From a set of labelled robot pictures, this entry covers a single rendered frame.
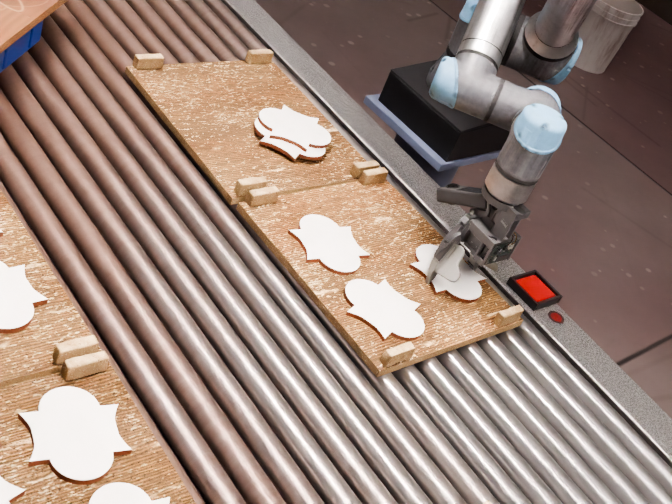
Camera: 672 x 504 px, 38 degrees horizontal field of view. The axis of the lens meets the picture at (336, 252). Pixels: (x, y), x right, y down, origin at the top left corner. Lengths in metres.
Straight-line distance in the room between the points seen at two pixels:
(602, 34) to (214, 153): 3.76
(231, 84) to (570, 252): 2.12
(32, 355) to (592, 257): 2.86
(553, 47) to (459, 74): 0.53
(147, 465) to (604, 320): 2.57
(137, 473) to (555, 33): 1.27
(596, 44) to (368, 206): 3.66
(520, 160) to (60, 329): 0.73
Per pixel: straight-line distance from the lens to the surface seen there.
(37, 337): 1.38
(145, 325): 1.46
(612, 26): 5.34
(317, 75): 2.22
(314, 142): 1.89
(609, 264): 3.94
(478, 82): 1.63
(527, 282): 1.85
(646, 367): 3.55
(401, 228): 1.80
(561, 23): 2.06
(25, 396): 1.31
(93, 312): 1.47
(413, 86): 2.25
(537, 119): 1.54
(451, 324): 1.65
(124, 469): 1.26
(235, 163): 1.79
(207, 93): 1.97
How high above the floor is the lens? 1.93
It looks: 36 degrees down
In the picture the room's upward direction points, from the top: 24 degrees clockwise
